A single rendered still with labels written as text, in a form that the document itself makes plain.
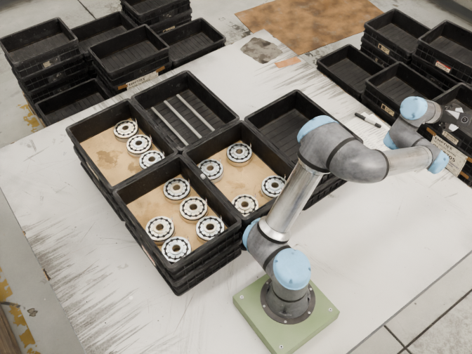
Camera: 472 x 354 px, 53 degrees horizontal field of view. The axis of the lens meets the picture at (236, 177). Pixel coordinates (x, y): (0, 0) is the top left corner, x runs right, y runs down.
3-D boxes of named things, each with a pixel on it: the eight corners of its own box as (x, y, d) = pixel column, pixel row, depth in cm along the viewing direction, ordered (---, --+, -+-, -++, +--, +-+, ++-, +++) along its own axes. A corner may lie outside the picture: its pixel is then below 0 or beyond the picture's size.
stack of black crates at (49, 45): (78, 72, 334) (58, 15, 299) (97, 95, 319) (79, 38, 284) (23, 95, 320) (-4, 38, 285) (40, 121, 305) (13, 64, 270)
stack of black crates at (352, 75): (386, 102, 311) (395, 74, 293) (353, 121, 300) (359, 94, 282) (343, 70, 331) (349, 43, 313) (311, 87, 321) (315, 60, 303)
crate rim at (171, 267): (244, 225, 164) (244, 222, 162) (171, 274, 153) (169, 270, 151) (180, 156, 184) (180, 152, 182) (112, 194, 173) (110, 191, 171)
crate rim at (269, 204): (307, 183, 175) (308, 179, 173) (244, 225, 164) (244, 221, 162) (241, 122, 195) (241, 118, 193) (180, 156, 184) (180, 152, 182)
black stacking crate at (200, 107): (241, 138, 202) (241, 119, 193) (183, 171, 192) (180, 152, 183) (189, 89, 222) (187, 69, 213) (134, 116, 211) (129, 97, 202)
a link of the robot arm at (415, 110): (392, 112, 158) (408, 90, 154) (408, 116, 166) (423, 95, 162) (409, 125, 154) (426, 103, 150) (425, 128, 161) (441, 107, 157)
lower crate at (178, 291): (244, 254, 180) (244, 238, 171) (178, 300, 169) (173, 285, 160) (185, 188, 200) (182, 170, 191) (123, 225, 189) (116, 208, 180)
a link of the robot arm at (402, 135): (401, 159, 158) (421, 132, 153) (376, 140, 164) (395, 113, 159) (411, 159, 163) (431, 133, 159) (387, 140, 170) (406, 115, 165)
